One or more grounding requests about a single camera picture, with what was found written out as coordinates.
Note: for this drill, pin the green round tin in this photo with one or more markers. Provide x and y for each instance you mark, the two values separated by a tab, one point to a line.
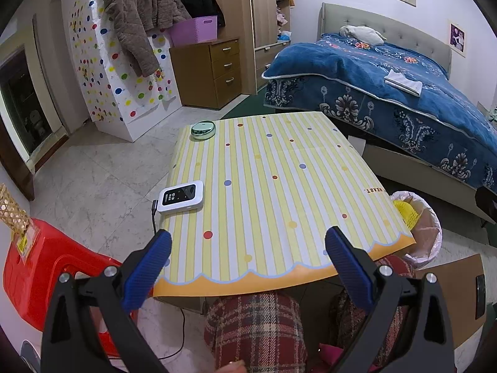
203	129

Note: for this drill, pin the white portable wifi device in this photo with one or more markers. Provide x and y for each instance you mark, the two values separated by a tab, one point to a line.
180	206

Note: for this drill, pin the brown quilted jacket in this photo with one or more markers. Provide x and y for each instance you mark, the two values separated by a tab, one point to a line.
136	15

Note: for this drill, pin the grey upholstered bed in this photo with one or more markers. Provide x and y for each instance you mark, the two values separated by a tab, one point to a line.
407	33

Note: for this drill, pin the light blue plastic bag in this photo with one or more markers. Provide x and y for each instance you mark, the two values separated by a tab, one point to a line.
284	37

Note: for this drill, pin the dark framed glass panel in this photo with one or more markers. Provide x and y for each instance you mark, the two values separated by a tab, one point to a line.
23	101

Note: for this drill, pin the brown drawer cabinet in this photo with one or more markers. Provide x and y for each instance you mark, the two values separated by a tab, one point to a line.
190	74

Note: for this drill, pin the small wall poster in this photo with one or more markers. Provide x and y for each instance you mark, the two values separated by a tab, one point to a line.
457	38

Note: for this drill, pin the magenta garment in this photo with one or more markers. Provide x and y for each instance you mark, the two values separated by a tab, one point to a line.
330	355

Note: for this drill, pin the red plastic stool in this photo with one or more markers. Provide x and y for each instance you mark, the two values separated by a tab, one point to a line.
46	264

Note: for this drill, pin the blue floral blanket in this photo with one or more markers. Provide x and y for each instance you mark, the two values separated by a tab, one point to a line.
349	70

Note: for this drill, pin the person's plaid trousers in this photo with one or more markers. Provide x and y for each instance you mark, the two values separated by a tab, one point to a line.
252	326

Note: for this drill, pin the purple plastic basket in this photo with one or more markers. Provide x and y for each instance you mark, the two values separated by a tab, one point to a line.
194	31

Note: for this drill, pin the dark green floor mat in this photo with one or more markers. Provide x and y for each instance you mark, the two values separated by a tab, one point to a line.
252	103

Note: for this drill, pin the white pillow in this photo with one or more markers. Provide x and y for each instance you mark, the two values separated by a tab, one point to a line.
363	35

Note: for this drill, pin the white polka-dot cabinet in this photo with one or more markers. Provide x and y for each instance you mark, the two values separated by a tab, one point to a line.
105	97

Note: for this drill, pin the trash bin with pink bag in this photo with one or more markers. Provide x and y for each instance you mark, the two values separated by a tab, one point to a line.
429	241

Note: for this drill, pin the brown cardboard box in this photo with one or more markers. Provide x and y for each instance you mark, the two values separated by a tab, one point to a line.
462	279

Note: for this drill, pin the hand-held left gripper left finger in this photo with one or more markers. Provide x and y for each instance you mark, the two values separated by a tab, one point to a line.
147	268

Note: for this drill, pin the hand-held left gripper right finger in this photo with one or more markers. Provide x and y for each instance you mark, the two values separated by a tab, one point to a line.
349	268

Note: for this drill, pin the folded white cloth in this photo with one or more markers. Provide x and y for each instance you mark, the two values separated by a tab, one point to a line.
403	83

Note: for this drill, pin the wooden wardrobe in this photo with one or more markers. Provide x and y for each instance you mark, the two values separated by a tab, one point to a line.
233	7

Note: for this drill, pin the woven bamboo box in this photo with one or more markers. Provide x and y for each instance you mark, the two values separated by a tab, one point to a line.
11	209

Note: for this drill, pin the pale green cloth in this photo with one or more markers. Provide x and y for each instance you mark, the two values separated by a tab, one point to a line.
493	113

